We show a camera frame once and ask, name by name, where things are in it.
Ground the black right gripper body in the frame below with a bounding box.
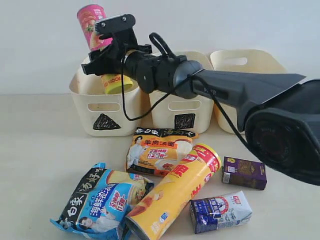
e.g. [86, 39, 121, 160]
[99, 28, 153, 75]

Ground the blue instant noodle bag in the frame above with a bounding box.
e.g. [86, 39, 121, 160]
[50, 162, 155, 240]

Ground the cream bin with triangle mark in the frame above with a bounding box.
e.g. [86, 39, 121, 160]
[69, 66, 141, 137]

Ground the cream bin with square mark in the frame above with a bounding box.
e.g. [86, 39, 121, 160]
[149, 51, 214, 134]

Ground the blue white milk carton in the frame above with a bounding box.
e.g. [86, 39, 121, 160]
[189, 191, 253, 234]

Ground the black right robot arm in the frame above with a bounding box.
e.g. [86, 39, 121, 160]
[82, 32, 320, 186]

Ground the purple drink carton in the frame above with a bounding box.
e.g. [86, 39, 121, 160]
[221, 156, 267, 190]

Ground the cream bin with circle mark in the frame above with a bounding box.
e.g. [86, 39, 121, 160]
[210, 49, 287, 134]

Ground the pink chips can yellow lid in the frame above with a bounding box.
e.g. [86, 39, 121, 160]
[77, 4, 134, 95]

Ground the orange instant noodle bag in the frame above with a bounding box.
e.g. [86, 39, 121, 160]
[125, 127, 198, 177]

